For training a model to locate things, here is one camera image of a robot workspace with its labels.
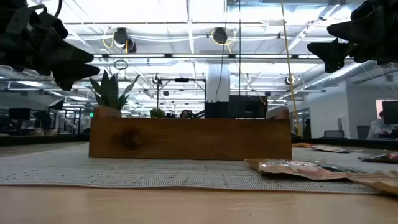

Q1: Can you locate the long ceiling light bar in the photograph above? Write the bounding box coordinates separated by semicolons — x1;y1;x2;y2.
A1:
93;53;324;60

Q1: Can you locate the black ceiling cable reel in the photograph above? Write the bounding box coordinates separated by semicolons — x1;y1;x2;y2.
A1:
113;27;137;54
212;27;229;45

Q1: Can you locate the black desk monitor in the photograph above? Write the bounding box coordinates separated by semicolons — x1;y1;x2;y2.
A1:
8;108;31;121

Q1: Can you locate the small green bushy plant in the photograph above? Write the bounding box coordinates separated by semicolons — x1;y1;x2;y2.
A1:
150;108;167;119

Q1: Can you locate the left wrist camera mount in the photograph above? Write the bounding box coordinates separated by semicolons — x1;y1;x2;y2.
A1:
0;0;43;35

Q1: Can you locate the beige vanilla cinnamon tea packet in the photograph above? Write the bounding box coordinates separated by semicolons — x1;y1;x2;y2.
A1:
358;152;398;165
318;164;365;174
244;157;348;182
291;142;351;154
347;170;398;197

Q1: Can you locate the wooden tea organizer box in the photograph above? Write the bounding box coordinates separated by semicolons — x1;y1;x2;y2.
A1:
88;106;293;161

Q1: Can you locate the grey office chair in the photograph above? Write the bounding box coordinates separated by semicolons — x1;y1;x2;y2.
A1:
324;129;345;139
356;125;371;140

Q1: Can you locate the grey woven placemat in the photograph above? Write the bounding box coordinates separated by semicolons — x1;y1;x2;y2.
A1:
0;141;398;195

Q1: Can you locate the dark wall monitor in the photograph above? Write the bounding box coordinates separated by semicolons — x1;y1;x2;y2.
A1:
382;101;398;126

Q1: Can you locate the black frame rig stand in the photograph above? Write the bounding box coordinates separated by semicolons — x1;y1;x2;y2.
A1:
156;77;207;110

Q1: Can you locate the hanging black cable loop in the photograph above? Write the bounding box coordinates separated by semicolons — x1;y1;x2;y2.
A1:
113;59;129;71

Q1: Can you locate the large black cabinet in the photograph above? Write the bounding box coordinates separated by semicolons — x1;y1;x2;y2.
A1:
228;95;268;119

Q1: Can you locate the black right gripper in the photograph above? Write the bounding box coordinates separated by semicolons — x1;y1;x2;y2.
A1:
307;0;398;73

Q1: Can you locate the small black cabinet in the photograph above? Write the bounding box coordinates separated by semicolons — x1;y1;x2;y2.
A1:
204;101;230;119

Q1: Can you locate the green snake plant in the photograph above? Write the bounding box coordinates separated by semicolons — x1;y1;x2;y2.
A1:
89;70;141;110

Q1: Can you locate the white building column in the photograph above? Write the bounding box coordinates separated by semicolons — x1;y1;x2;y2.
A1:
206;63;231;103

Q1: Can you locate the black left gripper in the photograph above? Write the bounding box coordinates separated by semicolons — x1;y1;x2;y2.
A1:
0;11;101;91

